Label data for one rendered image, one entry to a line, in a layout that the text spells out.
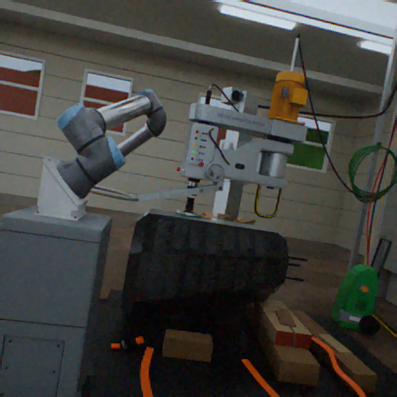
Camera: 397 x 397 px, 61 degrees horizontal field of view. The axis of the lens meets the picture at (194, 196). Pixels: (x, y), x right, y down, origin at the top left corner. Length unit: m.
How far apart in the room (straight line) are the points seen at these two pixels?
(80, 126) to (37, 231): 0.48
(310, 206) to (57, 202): 8.57
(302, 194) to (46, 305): 8.50
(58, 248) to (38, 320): 0.31
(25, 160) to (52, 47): 2.80
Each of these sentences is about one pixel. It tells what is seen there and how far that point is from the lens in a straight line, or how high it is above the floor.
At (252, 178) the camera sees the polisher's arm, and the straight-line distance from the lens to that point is 2.71.
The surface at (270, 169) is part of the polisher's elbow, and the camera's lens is 2.80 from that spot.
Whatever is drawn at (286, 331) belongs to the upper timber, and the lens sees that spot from 2.42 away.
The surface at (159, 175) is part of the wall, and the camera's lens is 8.61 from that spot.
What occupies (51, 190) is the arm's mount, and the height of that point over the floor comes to 0.96.
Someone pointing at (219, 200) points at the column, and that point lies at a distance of 3.38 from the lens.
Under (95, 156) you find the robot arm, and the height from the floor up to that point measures 1.14.
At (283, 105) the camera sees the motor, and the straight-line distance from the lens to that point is 2.87.
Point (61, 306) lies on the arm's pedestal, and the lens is 1.56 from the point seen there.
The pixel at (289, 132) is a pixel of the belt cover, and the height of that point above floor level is 1.62.
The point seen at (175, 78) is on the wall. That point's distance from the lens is 8.94.
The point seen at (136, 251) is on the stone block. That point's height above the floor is 0.58.
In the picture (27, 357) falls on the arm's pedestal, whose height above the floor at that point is 0.27.
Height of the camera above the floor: 1.12
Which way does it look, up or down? 3 degrees down
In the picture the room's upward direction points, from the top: 10 degrees clockwise
